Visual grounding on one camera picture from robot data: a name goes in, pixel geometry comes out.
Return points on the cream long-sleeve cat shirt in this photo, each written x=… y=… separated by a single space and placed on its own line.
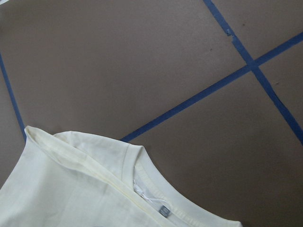
x=75 y=179

